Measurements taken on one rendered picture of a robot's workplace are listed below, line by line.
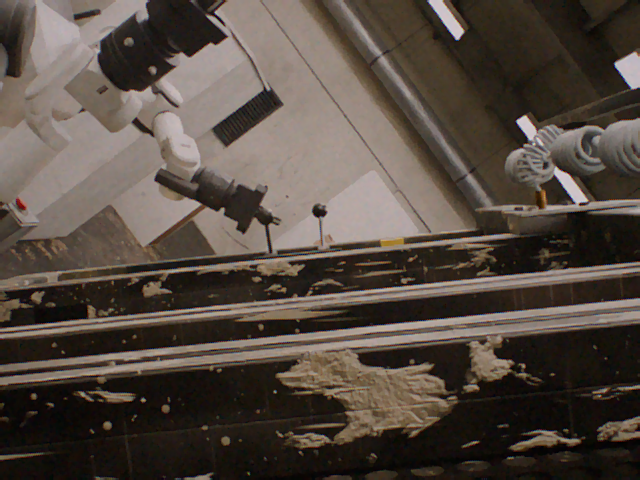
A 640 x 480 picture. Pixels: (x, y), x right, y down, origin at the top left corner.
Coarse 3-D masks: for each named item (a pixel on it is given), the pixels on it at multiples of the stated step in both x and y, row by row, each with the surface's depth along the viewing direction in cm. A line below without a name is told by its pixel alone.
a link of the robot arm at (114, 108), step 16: (112, 32) 92; (112, 48) 91; (96, 64) 93; (112, 64) 91; (128, 64) 91; (80, 80) 93; (96, 80) 93; (112, 80) 94; (128, 80) 93; (144, 80) 93; (80, 96) 95; (96, 96) 95; (112, 96) 95; (128, 96) 97; (96, 112) 97; (112, 112) 97; (128, 112) 98; (112, 128) 98
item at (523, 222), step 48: (528, 144) 110; (480, 240) 109; (528, 240) 109; (0, 288) 113; (48, 288) 109; (96, 288) 109; (144, 288) 109; (192, 288) 109; (240, 288) 109; (288, 288) 109; (336, 288) 109; (384, 288) 109
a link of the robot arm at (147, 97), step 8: (160, 80) 171; (152, 88) 167; (160, 88) 168; (168, 88) 170; (144, 96) 164; (152, 96) 167; (168, 96) 169; (176, 96) 172; (144, 104) 167; (176, 104) 172; (136, 128) 172
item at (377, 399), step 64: (448, 320) 44; (512, 320) 42; (576, 320) 40; (0, 384) 39; (64, 384) 39; (128, 384) 39; (192, 384) 39; (256, 384) 39; (320, 384) 39; (384, 384) 39; (448, 384) 39; (512, 384) 39; (576, 384) 39; (0, 448) 39; (64, 448) 39; (128, 448) 39; (192, 448) 39; (256, 448) 39; (320, 448) 39; (384, 448) 39; (448, 448) 39; (512, 448) 39
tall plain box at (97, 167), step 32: (192, 64) 370; (224, 64) 370; (256, 64) 384; (192, 96) 371; (224, 96) 408; (0, 128) 373; (64, 128) 372; (96, 128) 372; (128, 128) 372; (192, 128) 426; (64, 160) 373; (96, 160) 372; (128, 160) 397; (160, 160) 445; (32, 192) 373; (64, 192) 373; (96, 192) 413; (64, 224) 430
